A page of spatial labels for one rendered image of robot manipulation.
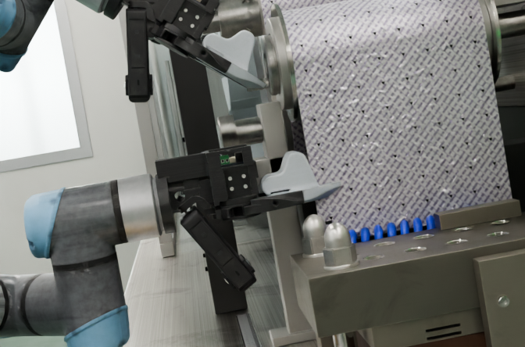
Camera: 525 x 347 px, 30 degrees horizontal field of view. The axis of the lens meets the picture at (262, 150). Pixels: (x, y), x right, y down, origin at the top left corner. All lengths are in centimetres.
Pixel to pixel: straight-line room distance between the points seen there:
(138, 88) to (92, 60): 555
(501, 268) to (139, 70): 49
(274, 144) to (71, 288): 31
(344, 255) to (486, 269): 14
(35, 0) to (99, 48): 555
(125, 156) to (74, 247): 561
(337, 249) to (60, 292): 34
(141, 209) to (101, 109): 562
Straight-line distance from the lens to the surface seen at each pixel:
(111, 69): 673
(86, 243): 113
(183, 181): 114
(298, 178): 114
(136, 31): 119
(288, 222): 124
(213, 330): 141
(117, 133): 672
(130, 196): 112
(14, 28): 111
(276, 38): 117
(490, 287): 99
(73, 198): 113
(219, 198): 112
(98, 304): 114
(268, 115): 122
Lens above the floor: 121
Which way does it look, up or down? 3 degrees down
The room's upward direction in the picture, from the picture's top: 10 degrees counter-clockwise
